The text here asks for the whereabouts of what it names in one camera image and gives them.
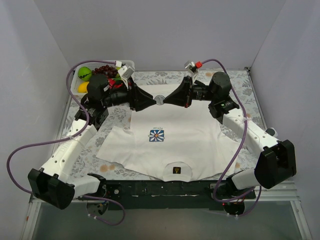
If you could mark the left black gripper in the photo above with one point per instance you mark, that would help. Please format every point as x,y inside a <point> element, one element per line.
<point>132,96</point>

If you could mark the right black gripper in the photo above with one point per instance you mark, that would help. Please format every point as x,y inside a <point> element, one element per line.
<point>188,92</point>

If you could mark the white printed t-shirt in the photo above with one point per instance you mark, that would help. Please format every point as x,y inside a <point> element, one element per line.
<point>172,143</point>

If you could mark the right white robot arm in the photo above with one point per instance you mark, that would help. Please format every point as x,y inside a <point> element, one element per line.
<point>276,159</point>

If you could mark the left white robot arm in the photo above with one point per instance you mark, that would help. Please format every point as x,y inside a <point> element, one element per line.
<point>52,183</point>

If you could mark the floral patterned table mat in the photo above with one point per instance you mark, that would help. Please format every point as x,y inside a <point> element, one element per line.
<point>167,142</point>

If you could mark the red toy dragon fruit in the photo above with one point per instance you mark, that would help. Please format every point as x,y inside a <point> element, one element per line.
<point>115,83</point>

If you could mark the dark red toy grapes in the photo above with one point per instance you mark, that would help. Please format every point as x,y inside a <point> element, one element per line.
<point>109,71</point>

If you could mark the yellow toy lemon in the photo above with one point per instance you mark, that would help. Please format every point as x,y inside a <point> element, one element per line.
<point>82,88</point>

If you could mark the green toy fruit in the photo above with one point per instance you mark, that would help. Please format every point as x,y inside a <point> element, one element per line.
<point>84,73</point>

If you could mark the white plastic fruit basket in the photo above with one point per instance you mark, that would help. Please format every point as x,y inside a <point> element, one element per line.
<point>76,81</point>

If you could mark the white bottle grey cap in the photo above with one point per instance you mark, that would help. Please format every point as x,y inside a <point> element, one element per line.
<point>272,132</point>

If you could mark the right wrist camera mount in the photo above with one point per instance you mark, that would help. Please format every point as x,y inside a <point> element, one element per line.
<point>193,68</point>

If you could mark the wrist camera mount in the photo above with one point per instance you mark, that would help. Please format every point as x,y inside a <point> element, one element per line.
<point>125,72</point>
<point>193,68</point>

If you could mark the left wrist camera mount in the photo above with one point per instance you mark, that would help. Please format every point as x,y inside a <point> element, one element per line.
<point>125,72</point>

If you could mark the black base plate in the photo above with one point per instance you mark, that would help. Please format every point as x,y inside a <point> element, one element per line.
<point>173,203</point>

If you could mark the aluminium frame rail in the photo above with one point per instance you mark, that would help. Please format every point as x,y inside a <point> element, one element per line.
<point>287,195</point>

